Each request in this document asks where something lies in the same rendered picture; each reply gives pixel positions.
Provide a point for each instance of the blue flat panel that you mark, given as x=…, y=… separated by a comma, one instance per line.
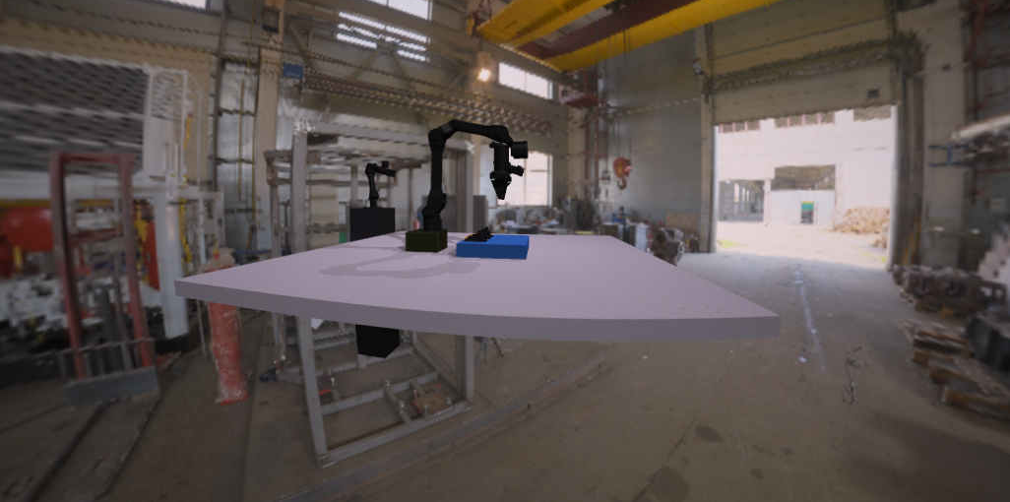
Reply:
x=497, y=247

